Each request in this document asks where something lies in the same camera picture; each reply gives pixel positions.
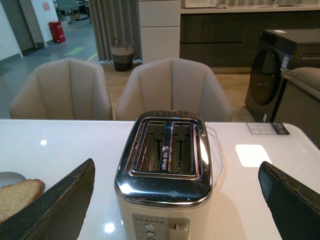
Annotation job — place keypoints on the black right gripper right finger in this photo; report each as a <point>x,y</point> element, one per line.
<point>295,208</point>

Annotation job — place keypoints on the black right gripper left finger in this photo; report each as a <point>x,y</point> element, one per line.
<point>59,213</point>

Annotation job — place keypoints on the toasted bread slice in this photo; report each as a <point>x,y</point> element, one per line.
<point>15,197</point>

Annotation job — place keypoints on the light blue plate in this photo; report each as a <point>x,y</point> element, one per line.
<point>10,178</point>

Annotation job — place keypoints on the transparent mat under toaster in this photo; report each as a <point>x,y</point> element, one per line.
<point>217,157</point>

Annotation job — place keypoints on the label card on table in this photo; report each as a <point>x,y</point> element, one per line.
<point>267,128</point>

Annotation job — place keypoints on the grey cushioned sofa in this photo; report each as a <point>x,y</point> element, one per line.
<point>300,102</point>

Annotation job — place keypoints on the cream and chrome toaster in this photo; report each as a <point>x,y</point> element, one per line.
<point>164,179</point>

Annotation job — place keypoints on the beige chair left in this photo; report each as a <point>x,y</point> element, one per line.
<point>67,89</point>

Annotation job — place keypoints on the beige chair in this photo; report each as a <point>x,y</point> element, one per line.
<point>67,89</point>
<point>174,84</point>

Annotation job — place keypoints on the dark front-load washing machine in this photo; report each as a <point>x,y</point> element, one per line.
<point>278,50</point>

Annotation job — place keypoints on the woven laundry basket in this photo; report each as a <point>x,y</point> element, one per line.
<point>122,55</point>

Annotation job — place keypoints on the beige chair right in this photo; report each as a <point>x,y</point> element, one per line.
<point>174,84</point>

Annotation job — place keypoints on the dark kitchen counter cabinet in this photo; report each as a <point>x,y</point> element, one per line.
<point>230,40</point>

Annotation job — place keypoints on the grey curtain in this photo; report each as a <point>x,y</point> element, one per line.
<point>115,19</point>

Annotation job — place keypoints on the white tall cabinet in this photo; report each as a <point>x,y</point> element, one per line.
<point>160,25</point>

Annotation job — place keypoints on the white microwave on counter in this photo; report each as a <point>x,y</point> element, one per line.
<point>192,4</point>

